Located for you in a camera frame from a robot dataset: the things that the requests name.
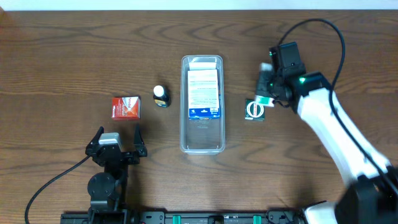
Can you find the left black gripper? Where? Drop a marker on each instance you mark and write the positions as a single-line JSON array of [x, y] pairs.
[[116, 154]]

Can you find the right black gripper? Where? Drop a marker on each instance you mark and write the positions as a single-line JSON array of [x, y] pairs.
[[265, 83]]

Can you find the white green medicine box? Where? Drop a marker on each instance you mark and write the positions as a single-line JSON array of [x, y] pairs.
[[265, 100]]

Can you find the red medicine box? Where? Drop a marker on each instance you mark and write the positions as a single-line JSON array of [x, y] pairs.
[[126, 108]]

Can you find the green round-logo box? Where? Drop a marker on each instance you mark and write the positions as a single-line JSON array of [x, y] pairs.
[[254, 111]]

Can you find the dark bottle white cap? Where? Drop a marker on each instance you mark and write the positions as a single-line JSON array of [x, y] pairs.
[[161, 96]]

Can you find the blue tall box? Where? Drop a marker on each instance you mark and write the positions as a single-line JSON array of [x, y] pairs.
[[203, 94]]

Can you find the clear plastic container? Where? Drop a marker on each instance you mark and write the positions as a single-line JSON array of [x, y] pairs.
[[201, 136]]

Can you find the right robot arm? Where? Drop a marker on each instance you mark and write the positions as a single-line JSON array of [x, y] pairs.
[[369, 177]]

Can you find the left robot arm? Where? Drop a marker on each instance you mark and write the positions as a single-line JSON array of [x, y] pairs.
[[107, 189]]

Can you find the black mounting rail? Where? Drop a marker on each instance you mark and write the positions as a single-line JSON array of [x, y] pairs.
[[186, 217]]

